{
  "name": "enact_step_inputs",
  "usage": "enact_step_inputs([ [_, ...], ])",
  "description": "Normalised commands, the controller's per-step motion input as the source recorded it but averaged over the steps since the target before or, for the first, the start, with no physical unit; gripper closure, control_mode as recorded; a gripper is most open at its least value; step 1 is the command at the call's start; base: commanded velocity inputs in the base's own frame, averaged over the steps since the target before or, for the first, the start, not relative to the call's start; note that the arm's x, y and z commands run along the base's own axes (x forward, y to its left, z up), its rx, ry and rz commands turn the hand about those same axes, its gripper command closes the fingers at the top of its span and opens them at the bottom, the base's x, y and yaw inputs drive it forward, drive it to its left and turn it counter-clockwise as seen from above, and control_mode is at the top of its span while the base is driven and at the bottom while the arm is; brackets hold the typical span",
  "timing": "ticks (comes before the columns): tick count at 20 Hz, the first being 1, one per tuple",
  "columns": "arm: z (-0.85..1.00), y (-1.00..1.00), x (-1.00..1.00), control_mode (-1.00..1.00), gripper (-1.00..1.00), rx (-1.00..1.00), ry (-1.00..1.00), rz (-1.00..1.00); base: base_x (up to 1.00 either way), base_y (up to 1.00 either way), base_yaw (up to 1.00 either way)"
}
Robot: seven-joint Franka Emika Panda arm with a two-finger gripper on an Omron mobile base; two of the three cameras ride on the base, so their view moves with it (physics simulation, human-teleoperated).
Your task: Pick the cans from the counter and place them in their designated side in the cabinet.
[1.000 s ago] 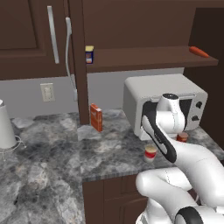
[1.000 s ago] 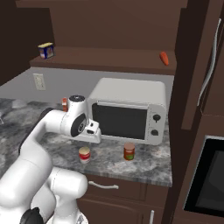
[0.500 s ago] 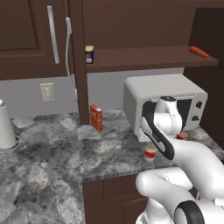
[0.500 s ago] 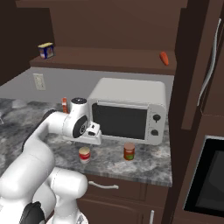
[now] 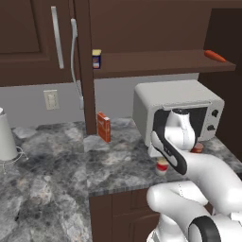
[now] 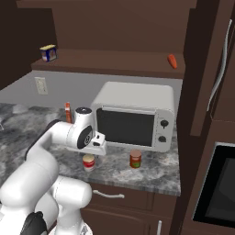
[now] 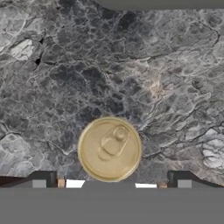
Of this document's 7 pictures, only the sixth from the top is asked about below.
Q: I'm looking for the brown open wall cabinet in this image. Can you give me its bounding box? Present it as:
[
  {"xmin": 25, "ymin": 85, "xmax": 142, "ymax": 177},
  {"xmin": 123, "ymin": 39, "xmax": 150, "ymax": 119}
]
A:
[{"xmin": 16, "ymin": 0, "xmax": 198, "ymax": 80}]

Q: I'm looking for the brown cabinet door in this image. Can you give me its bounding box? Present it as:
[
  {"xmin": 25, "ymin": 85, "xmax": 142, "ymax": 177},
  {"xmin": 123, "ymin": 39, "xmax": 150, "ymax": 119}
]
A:
[
  {"xmin": 0, "ymin": 0, "xmax": 58, "ymax": 91},
  {"xmin": 178, "ymin": 0, "xmax": 235, "ymax": 138}
]

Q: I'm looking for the black built-in oven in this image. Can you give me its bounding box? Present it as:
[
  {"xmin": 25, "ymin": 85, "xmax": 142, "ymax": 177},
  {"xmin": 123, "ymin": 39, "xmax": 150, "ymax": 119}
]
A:
[{"xmin": 192, "ymin": 141, "xmax": 235, "ymax": 229}]

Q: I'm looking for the blue box with yellow top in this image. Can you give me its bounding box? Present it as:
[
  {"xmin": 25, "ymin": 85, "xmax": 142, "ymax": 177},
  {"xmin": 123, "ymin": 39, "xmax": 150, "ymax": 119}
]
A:
[{"xmin": 39, "ymin": 44, "xmax": 59, "ymax": 63}]

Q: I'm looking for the white toaster oven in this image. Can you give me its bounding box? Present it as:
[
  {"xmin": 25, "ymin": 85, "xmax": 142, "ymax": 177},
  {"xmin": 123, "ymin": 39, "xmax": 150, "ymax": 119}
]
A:
[{"xmin": 90, "ymin": 81, "xmax": 176, "ymax": 153}]

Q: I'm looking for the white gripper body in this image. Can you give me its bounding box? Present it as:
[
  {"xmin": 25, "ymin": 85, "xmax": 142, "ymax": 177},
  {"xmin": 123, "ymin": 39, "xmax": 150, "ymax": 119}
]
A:
[{"xmin": 65, "ymin": 142, "xmax": 108, "ymax": 157}]

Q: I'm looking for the silver cupboard door handle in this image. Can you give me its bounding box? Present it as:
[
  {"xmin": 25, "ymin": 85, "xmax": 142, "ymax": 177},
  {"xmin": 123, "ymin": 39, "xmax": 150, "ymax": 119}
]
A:
[{"xmin": 156, "ymin": 219, "xmax": 163, "ymax": 235}]

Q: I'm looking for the red can with cream lid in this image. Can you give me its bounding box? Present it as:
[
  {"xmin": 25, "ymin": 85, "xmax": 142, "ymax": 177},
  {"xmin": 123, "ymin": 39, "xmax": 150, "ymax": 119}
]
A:
[{"xmin": 82, "ymin": 153, "xmax": 96, "ymax": 173}]

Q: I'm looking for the brown base cupboard door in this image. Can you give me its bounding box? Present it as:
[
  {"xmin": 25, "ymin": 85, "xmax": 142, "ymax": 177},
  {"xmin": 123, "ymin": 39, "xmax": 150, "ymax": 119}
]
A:
[{"xmin": 80, "ymin": 207, "xmax": 151, "ymax": 235}]

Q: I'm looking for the silver curved door handle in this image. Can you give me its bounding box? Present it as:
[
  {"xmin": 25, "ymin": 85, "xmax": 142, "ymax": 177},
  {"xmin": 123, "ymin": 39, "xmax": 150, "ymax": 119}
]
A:
[{"xmin": 207, "ymin": 18, "xmax": 234, "ymax": 113}]

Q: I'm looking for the orange carrot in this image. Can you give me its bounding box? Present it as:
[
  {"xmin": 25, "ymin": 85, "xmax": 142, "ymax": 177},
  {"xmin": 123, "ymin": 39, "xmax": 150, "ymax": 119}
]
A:
[{"xmin": 167, "ymin": 53, "xmax": 179, "ymax": 70}]

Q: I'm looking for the red sauce bottle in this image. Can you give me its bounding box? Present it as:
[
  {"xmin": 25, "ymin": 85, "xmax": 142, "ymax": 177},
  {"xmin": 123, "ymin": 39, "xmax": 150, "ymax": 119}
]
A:
[{"xmin": 64, "ymin": 102, "xmax": 73, "ymax": 124}]

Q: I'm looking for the red and green can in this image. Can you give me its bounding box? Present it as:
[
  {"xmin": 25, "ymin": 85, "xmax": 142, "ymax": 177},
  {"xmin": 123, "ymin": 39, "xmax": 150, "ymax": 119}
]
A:
[{"xmin": 129, "ymin": 149, "xmax": 142, "ymax": 170}]

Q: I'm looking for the white wall outlet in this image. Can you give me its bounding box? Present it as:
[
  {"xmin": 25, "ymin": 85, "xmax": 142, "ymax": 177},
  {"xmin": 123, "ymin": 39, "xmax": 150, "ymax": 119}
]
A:
[{"xmin": 34, "ymin": 76, "xmax": 50, "ymax": 96}]

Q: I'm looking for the silver drawer handle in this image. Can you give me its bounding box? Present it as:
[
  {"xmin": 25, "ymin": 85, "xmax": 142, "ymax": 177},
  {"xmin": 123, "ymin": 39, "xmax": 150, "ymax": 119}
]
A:
[{"xmin": 92, "ymin": 189, "xmax": 126, "ymax": 200}]

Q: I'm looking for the brown drawer front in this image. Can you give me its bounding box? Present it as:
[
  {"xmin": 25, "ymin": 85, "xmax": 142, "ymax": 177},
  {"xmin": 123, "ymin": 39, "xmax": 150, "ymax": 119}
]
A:
[{"xmin": 87, "ymin": 182, "xmax": 155, "ymax": 212}]

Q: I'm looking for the dark glass toaster oven door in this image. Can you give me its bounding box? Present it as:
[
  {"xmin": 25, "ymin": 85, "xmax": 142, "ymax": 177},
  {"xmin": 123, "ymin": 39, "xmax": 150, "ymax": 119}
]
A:
[{"xmin": 95, "ymin": 106, "xmax": 157, "ymax": 148}]

